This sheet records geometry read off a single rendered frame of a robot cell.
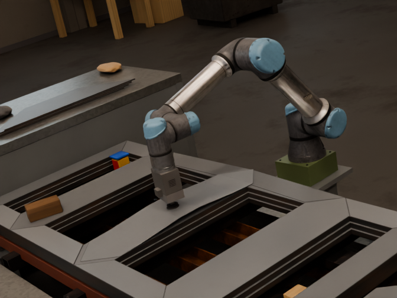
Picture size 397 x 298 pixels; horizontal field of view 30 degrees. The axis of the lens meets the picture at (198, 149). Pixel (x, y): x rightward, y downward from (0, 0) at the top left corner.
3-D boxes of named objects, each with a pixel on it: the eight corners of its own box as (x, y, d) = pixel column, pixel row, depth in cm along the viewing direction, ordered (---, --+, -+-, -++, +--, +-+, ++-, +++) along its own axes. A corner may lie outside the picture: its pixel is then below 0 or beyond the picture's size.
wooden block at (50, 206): (30, 223, 261) (26, 210, 259) (27, 217, 266) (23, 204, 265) (63, 211, 265) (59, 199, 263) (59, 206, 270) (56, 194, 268)
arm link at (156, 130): (171, 117, 235) (149, 126, 230) (178, 149, 239) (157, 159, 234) (158, 114, 241) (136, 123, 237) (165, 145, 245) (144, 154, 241)
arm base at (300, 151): (309, 146, 306) (306, 123, 303) (334, 153, 293) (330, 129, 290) (280, 158, 300) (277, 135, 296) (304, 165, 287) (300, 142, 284)
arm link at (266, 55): (327, 115, 291) (243, 29, 261) (355, 119, 279) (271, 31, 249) (313, 141, 289) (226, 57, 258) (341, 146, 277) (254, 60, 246)
